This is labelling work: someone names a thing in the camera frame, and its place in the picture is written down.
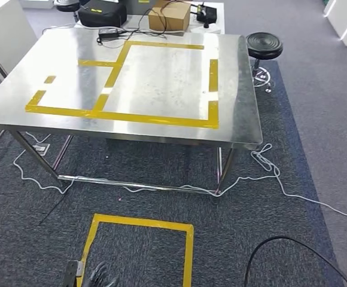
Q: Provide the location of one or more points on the white desk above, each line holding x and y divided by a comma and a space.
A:
209, 28

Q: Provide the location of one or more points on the brown cardboard box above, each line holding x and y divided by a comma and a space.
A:
168, 17

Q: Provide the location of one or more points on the metal floor socket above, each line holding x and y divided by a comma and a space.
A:
41, 149

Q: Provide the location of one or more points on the steel workbench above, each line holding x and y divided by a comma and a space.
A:
161, 79

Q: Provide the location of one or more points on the yellow floor tape square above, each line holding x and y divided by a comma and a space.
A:
147, 223

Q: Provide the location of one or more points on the black round stool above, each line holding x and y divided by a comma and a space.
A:
264, 45
67, 4

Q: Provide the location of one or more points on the black electronic device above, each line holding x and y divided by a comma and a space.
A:
206, 15

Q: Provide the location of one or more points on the black bag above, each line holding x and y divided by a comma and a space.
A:
101, 16

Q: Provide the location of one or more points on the black power adapter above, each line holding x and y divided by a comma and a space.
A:
110, 33

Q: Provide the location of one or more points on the white cabinet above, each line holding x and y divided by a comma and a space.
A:
11, 35

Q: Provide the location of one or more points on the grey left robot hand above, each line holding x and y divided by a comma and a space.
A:
97, 277

